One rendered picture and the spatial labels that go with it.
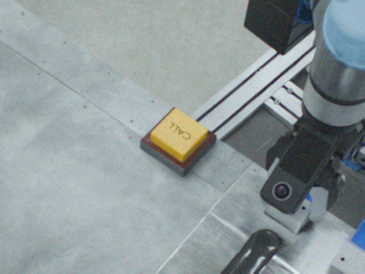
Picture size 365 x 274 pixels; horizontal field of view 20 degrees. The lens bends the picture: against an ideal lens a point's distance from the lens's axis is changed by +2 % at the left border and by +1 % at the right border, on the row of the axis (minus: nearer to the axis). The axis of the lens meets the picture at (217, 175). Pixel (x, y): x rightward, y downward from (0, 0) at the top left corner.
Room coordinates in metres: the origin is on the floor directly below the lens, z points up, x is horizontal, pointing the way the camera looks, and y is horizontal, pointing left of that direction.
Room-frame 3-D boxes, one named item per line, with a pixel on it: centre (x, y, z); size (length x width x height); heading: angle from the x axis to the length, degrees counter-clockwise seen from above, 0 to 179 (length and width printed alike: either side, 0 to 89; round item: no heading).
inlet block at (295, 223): (0.74, -0.12, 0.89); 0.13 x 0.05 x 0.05; 153
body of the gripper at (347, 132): (0.72, -0.11, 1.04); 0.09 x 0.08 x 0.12; 154
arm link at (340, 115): (0.72, -0.11, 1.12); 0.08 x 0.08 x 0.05
